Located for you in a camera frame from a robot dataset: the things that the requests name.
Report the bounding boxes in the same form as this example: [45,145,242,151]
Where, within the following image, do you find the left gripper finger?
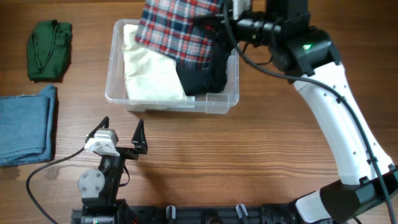
[131,119,148,154]
[85,116,109,142]

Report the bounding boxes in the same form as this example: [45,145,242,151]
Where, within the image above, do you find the cream white cloth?
[122,24,188,101]

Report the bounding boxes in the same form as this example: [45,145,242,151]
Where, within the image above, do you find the red plaid cloth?
[135,0,222,70]

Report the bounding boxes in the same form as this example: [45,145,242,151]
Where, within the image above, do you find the black cloth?
[177,45,231,96]

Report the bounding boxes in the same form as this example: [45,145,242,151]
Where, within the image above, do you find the clear plastic storage container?
[104,19,239,114]

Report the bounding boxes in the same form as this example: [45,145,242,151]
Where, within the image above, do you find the green cloth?
[27,20,73,82]

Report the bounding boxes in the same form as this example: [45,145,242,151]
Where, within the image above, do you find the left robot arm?
[71,117,148,224]

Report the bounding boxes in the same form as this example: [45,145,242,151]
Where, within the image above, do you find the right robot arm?
[221,1,397,223]

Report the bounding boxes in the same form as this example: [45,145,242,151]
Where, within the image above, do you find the folded blue denim jeans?
[1,85,57,166]

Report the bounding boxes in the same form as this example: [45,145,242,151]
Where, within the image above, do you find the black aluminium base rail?
[71,203,302,224]

